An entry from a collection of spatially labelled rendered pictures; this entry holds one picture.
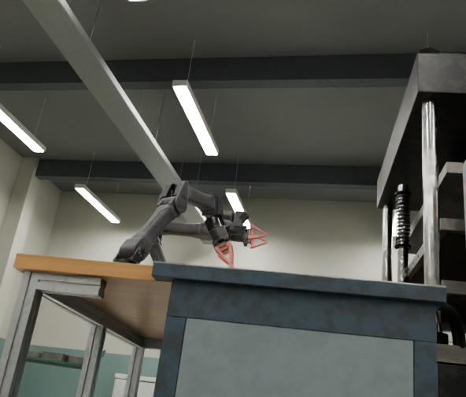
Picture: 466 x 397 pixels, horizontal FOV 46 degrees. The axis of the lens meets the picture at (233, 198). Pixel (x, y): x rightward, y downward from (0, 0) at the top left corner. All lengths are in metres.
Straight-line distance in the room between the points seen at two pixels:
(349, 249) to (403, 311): 8.23
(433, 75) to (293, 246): 7.36
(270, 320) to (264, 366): 0.10
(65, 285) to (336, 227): 8.40
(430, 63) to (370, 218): 7.37
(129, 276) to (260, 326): 0.36
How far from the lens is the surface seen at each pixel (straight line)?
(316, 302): 1.33
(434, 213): 2.23
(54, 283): 1.51
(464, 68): 2.54
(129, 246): 1.76
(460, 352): 2.07
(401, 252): 2.95
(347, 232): 9.66
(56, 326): 10.53
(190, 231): 2.37
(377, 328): 1.33
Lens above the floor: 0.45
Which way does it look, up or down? 22 degrees up
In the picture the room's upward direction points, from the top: 7 degrees clockwise
